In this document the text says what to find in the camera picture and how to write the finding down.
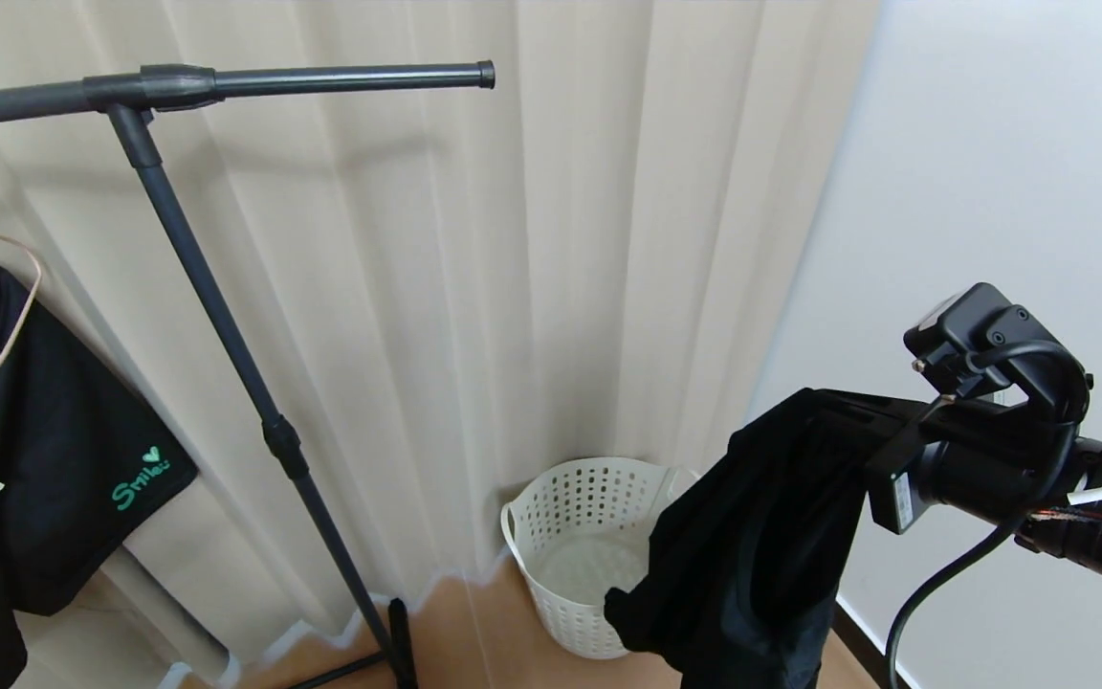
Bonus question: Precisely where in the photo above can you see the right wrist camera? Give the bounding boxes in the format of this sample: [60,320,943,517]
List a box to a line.
[903,282,1093,424]

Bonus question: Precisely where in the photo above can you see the black clothes rack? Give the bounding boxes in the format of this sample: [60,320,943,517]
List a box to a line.
[0,60,496,689]

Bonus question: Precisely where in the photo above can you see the black drawstring shorts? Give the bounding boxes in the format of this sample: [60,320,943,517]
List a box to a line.
[0,247,200,689]

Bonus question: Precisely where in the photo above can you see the black cable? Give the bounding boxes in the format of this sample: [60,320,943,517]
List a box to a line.
[884,421,1088,689]

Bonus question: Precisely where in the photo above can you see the white laundry basket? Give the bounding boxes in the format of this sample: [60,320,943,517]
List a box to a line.
[500,457,705,661]

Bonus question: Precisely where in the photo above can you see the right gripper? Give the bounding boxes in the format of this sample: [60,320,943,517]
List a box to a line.
[865,419,1080,537]

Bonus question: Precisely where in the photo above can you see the black garment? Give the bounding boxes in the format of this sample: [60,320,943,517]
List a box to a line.
[604,388,898,689]

